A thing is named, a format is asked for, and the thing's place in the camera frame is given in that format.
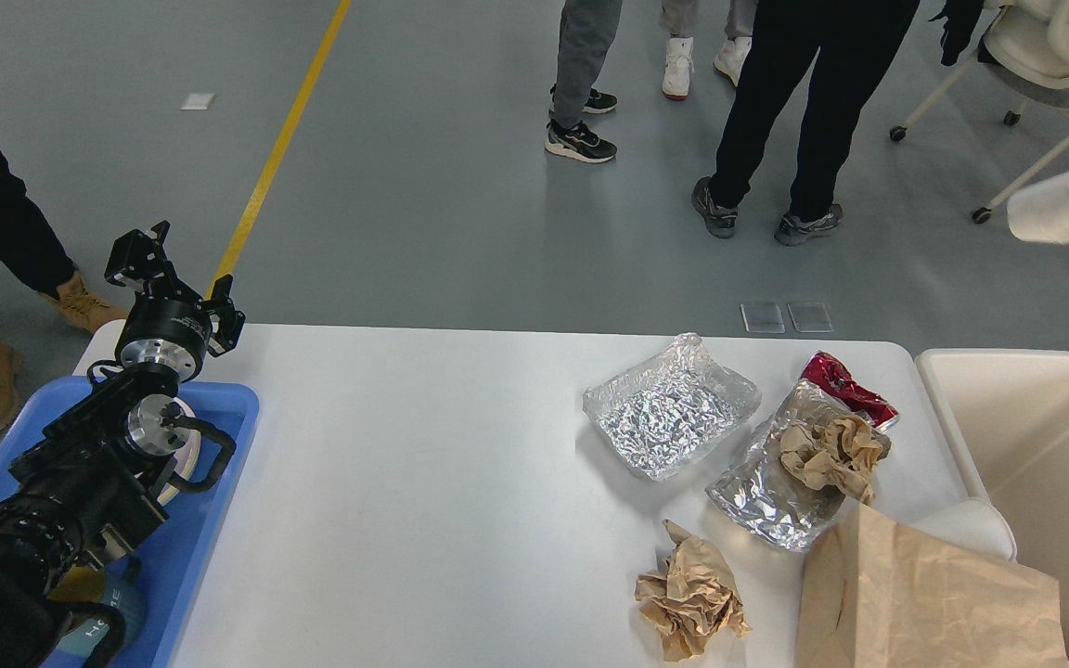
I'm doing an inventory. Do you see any person in grey sneakers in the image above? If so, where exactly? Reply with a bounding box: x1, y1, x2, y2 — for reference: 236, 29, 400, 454
692, 0, 921, 247

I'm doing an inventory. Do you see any clear floor plate right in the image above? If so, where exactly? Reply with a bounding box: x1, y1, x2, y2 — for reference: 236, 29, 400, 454
786, 301, 835, 333

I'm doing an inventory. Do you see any crumpled brown paper ball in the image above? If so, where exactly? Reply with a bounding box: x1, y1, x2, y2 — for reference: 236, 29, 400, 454
635, 521, 753, 662

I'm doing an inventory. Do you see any black jacket on chair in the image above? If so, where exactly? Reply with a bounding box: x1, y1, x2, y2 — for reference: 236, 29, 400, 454
932, 0, 1007, 67

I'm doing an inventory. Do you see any cream plastic bin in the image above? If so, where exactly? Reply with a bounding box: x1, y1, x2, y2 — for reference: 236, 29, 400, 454
916, 348, 1069, 656

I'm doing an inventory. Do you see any aluminium foil tray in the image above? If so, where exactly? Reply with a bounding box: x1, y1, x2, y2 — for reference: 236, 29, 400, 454
583, 333, 761, 482

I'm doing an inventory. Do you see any person in white sneakers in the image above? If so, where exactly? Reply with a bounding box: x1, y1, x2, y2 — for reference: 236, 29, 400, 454
661, 0, 760, 100

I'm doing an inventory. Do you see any blue plastic tray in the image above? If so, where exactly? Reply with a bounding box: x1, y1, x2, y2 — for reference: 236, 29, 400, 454
0, 376, 259, 667

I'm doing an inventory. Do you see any yellow plate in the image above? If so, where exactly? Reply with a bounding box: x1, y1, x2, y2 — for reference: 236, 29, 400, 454
47, 566, 108, 603

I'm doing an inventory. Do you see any foil bag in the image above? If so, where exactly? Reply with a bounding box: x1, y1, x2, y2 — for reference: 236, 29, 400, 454
707, 380, 857, 552

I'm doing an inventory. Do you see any clear floor plate left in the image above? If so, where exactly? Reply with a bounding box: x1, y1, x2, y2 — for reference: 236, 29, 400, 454
740, 302, 787, 333

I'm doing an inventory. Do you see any brown paper bag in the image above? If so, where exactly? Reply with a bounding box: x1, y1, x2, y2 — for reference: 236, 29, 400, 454
794, 504, 1068, 667

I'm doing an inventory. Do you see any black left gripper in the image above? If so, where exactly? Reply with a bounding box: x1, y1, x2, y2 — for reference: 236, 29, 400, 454
103, 220, 246, 383

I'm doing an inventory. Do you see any clear floor plate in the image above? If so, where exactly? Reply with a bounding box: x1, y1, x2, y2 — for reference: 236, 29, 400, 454
740, 302, 787, 333
786, 301, 835, 333

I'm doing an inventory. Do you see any person in black sneakers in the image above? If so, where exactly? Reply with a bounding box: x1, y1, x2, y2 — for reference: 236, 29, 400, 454
546, 1, 623, 164

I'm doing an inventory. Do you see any teal HOME mug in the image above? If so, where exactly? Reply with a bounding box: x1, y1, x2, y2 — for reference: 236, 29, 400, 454
57, 571, 146, 657

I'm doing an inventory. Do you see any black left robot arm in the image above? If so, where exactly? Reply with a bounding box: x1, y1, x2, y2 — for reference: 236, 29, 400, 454
0, 221, 246, 667

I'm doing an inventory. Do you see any pink plate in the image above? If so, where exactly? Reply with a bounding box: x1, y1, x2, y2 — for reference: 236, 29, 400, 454
158, 429, 202, 504

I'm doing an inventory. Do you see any red small object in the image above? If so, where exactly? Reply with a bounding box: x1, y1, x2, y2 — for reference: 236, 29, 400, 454
799, 351, 900, 431

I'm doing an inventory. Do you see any white office chair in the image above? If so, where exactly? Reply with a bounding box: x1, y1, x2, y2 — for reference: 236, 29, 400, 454
888, 1, 1069, 226

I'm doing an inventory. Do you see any white paper bowl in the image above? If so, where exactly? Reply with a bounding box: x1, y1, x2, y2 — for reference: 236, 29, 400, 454
911, 497, 1017, 562

